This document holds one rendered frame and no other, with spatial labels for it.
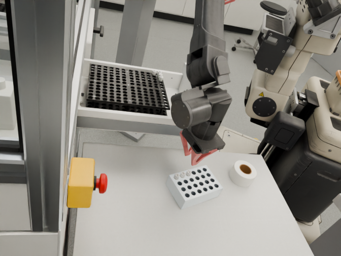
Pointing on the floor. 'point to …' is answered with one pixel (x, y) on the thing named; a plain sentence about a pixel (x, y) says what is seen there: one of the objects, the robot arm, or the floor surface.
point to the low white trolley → (283, 244)
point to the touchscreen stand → (134, 38)
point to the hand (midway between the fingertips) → (191, 157)
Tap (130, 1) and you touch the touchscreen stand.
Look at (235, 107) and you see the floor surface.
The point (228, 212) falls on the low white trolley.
